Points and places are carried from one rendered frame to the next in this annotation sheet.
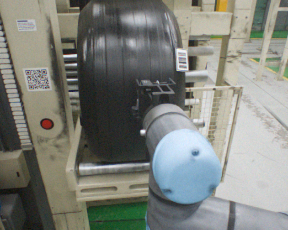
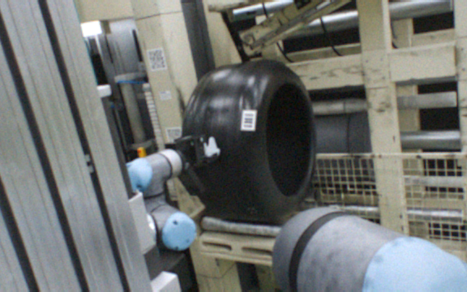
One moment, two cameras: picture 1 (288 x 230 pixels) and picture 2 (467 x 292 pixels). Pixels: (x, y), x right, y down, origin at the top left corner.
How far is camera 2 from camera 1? 0.95 m
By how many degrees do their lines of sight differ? 40
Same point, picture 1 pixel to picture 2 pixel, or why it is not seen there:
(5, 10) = (153, 85)
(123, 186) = (236, 246)
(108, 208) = not seen: outside the picture
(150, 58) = (220, 119)
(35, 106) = not seen: hidden behind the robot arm
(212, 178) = (135, 179)
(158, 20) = (237, 86)
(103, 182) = (220, 238)
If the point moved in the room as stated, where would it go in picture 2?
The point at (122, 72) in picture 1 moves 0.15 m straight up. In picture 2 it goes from (201, 130) to (190, 83)
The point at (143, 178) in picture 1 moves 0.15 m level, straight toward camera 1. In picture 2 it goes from (254, 242) to (228, 265)
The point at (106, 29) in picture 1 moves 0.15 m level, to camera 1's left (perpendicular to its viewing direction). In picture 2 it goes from (199, 97) to (166, 100)
